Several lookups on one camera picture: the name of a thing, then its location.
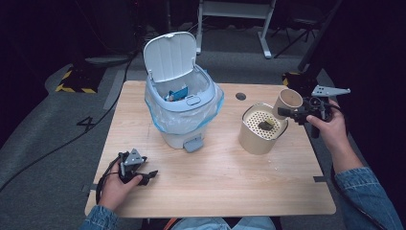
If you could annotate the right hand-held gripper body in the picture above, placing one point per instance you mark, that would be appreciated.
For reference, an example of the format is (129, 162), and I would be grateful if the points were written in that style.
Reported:
(316, 107)

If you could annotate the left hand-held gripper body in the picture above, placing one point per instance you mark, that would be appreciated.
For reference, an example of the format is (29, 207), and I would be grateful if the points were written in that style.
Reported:
(132, 161)

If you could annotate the brown paper cup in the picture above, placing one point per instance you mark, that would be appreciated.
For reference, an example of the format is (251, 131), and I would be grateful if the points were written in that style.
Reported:
(287, 99)

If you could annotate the dark tea bag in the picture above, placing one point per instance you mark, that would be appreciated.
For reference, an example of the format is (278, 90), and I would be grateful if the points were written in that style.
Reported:
(266, 124)

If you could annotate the beige canister with perforated strainer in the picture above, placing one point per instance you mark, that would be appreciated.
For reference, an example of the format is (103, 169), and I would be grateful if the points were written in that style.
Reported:
(255, 142)

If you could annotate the white and blue pedal bin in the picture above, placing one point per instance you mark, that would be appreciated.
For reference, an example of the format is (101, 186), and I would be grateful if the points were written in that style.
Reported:
(169, 56)

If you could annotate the person's right hand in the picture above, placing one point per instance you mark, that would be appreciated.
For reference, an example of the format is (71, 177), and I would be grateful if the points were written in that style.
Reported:
(333, 131)

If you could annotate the person's left hand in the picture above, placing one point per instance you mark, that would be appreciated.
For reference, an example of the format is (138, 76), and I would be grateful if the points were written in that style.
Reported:
(113, 191)

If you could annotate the yellow-black striped stand base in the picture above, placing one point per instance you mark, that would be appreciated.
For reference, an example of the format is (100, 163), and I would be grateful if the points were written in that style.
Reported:
(79, 81)
(300, 81)

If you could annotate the round black table grommet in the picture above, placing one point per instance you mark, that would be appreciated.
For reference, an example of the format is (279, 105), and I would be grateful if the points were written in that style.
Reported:
(240, 96)

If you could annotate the grey tape piece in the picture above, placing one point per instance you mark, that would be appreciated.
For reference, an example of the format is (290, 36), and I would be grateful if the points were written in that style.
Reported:
(89, 188)
(320, 179)

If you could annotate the clear blue-edged bin liner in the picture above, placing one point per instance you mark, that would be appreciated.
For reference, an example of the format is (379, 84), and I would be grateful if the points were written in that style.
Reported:
(178, 123)

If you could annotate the black tripod stand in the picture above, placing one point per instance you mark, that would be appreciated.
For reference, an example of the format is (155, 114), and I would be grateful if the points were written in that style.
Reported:
(297, 38)

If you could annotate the person's legs in jeans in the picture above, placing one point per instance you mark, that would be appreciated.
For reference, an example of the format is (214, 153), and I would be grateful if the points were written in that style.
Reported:
(223, 224)

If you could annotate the white desk frame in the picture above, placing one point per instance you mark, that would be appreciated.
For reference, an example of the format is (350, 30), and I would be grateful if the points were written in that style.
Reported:
(234, 9)

